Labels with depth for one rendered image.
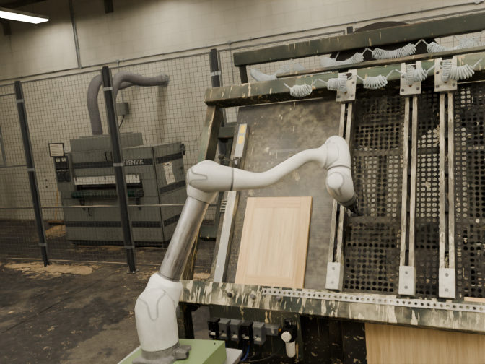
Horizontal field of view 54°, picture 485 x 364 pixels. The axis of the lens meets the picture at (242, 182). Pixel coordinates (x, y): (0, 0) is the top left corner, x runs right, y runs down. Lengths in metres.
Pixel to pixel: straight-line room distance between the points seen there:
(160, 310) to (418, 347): 1.28
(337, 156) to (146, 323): 1.04
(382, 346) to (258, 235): 0.83
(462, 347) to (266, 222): 1.11
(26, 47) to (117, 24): 2.20
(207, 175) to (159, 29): 6.82
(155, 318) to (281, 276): 0.77
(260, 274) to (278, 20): 5.65
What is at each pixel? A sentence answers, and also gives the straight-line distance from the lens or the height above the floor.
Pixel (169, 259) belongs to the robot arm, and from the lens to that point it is 2.16.
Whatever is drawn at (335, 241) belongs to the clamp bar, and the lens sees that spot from 2.40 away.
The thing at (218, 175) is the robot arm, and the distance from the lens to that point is 1.94.
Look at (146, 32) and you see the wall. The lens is 8.78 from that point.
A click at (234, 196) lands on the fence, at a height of 1.31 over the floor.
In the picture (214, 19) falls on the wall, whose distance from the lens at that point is 8.15.
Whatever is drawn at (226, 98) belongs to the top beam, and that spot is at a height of 1.87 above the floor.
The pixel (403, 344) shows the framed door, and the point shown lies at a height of 0.58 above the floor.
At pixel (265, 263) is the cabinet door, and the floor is 0.99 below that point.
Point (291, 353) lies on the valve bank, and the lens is 2.43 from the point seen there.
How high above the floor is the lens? 1.77
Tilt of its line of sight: 8 degrees down
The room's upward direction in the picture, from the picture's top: 6 degrees counter-clockwise
